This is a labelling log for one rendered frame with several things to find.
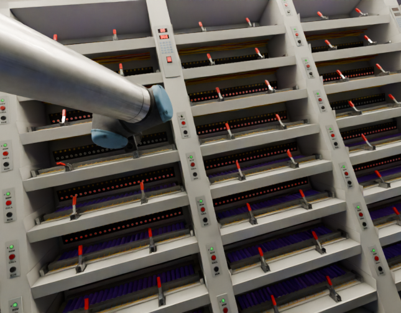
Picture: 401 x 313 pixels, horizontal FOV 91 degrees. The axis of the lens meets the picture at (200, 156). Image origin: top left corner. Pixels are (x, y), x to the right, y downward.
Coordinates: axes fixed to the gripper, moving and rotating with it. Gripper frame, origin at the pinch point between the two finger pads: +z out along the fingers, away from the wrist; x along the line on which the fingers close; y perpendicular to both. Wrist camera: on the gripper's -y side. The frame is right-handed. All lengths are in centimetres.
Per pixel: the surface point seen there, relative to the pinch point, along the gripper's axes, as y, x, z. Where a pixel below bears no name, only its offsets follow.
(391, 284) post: -83, -95, 12
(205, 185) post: -25.2, -26.0, 0.5
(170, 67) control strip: 30.4, -22.7, -11.3
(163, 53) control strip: 38.0, -21.1, -13.0
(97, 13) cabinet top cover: 70, 7, -13
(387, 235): -65, -102, 9
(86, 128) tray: 8.5, 17.8, -5.7
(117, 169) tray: -10.7, 8.2, -1.6
